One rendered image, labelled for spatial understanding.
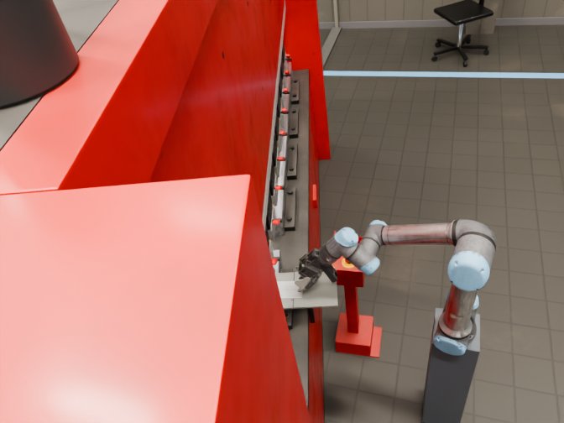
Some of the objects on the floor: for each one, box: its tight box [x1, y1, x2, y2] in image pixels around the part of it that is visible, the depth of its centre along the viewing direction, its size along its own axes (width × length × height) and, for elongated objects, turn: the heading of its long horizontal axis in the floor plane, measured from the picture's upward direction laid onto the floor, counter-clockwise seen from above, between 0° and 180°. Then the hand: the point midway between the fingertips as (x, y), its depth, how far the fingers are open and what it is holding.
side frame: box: [283, 0, 331, 160], centre depth 352 cm, size 25×85×230 cm, turn 96°
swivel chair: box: [431, 0, 494, 67], centre depth 484 cm, size 60×60×94 cm
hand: (301, 284), depth 192 cm, fingers open, 5 cm apart
